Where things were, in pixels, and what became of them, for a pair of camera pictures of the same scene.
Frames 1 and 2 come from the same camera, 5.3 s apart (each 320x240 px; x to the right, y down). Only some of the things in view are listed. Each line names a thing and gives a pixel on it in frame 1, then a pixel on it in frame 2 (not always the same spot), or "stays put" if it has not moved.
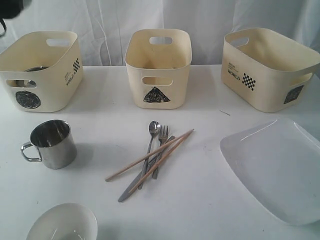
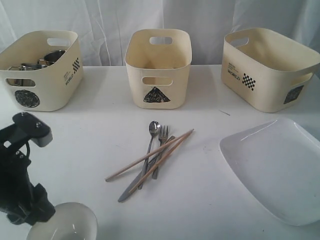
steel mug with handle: (56, 146) → (27, 66)
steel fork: (163, 134) stays put
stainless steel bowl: (24, 83) stays put
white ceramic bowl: (64, 221) stays put
